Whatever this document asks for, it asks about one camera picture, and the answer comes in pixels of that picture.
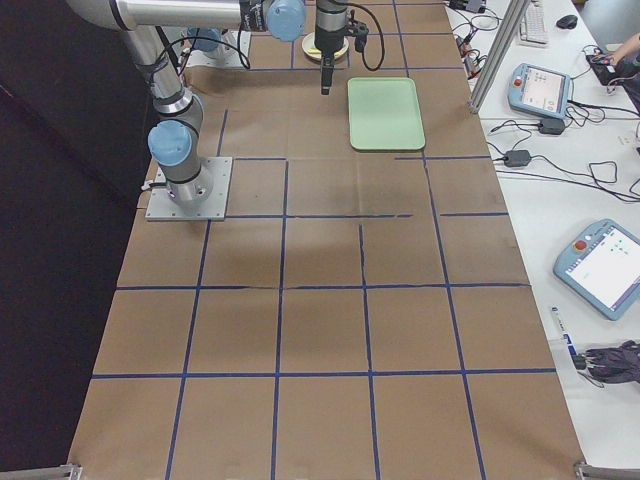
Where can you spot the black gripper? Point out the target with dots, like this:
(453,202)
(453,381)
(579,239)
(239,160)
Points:
(328,44)

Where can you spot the person hand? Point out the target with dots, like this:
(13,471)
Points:
(616,57)

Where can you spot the light green plastic tray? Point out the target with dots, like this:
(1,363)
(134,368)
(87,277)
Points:
(384,114)

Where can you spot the lower black power adapter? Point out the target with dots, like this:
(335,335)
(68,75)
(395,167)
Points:
(517,158)

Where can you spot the black power adapter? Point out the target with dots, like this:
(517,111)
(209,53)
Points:
(517,158)
(551,126)

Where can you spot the white keyboard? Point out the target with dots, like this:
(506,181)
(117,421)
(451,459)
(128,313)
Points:
(532,30)

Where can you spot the upper blue teach pendant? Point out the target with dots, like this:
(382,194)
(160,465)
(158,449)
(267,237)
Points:
(539,91)

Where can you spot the blue teach pendant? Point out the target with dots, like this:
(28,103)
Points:
(539,91)
(601,265)

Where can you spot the upper black power adapter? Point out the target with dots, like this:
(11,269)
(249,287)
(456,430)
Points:
(551,126)

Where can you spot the black computer mouse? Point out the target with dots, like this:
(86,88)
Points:
(567,22)

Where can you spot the brown paper table cover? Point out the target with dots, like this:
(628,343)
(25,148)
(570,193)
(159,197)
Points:
(398,342)

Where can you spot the black electronics board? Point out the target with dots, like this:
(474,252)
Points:
(607,72)

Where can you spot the white marker pen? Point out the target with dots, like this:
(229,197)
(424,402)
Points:
(555,313)

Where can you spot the lower blue teach pendant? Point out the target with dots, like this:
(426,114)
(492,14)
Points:
(601,265)

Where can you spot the dark folded umbrella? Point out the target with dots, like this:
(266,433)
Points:
(610,365)

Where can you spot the aluminium frame post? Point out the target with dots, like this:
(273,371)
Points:
(508,28)

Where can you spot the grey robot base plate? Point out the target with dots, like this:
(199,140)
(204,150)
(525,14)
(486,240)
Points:
(204,198)

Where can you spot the right corner metal bracket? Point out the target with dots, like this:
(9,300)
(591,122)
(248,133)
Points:
(585,471)

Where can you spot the corner metal bracket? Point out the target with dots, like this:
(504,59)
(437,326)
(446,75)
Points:
(62,472)
(585,471)

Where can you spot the left corner metal bracket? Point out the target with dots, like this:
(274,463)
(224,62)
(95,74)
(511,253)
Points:
(62,472)

